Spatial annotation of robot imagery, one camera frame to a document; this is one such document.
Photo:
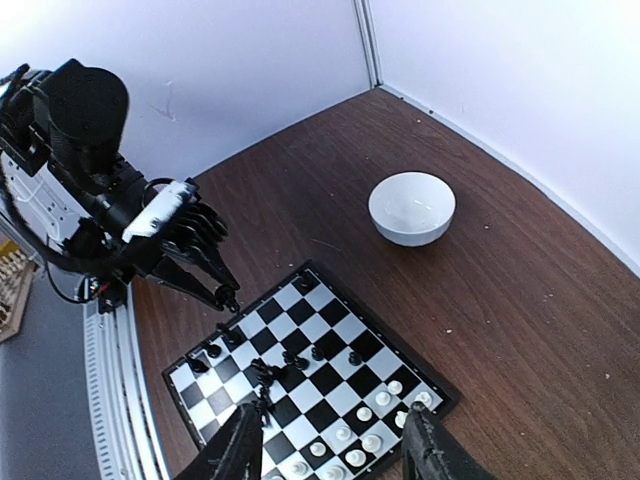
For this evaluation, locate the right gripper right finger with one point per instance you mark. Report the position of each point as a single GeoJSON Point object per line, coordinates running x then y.
{"type": "Point", "coordinates": [431, 452]}

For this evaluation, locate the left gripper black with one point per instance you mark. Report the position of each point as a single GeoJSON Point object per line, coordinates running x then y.
{"type": "Point", "coordinates": [192, 237]}

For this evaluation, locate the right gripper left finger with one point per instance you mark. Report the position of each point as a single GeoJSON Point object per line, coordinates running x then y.
{"type": "Point", "coordinates": [234, 452]}

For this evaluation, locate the black white chessboard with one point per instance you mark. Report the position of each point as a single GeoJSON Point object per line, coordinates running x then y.
{"type": "Point", "coordinates": [310, 307]}

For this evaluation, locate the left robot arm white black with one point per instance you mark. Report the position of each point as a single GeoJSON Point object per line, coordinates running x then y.
{"type": "Point", "coordinates": [70, 121]}

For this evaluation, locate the black chess pieces pile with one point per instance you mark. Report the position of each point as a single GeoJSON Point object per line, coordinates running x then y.
{"type": "Point", "coordinates": [310, 389]}

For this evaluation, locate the white rook corner piece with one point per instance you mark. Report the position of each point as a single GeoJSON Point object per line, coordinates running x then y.
{"type": "Point", "coordinates": [422, 398]}

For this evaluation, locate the white ceramic bowl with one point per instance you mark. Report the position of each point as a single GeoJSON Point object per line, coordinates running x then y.
{"type": "Point", "coordinates": [412, 209]}

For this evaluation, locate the aluminium front rail frame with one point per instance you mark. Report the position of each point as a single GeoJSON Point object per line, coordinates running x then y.
{"type": "Point", "coordinates": [125, 436]}

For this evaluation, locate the left aluminium corner post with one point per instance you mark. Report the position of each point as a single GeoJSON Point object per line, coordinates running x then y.
{"type": "Point", "coordinates": [367, 34]}

